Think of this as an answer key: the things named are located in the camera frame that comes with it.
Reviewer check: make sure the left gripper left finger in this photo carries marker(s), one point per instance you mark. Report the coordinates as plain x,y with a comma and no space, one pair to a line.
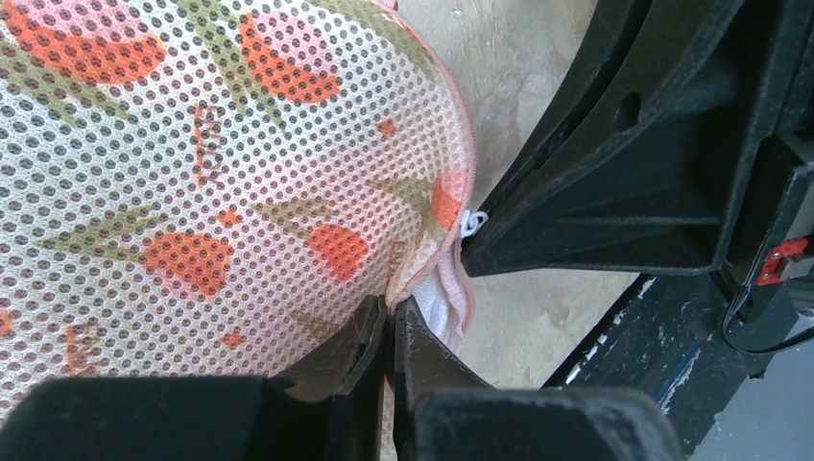
327,406

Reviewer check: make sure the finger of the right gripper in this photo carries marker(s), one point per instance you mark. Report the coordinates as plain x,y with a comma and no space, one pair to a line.
643,77

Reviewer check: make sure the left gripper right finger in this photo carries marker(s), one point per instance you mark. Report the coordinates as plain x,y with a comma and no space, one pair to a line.
444,411

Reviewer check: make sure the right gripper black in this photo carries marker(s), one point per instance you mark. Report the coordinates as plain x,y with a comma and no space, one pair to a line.
746,193

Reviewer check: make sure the white zipper pull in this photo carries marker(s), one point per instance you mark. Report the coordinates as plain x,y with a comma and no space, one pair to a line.
472,221

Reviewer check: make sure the floral mesh laundry bag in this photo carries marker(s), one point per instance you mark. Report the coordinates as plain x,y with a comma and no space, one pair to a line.
212,187

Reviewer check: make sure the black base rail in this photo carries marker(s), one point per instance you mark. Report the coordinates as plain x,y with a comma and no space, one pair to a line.
662,337

